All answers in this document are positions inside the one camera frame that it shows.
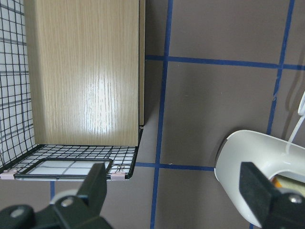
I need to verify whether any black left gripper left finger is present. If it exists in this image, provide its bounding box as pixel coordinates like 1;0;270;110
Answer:
0;163;112;229

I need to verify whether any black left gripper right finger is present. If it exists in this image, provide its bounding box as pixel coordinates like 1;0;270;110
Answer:
239;162;305;229

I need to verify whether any white toaster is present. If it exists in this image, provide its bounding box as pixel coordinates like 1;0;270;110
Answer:
214;130;305;229

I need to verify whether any bread slice in toaster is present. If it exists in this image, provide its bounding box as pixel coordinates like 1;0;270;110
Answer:
271;175;305;190

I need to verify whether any white power cord with plug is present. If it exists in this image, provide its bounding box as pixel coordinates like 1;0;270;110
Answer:
287;89;305;144

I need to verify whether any wire basket with wooden shelf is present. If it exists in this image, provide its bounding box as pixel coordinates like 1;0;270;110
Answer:
0;0;145;181

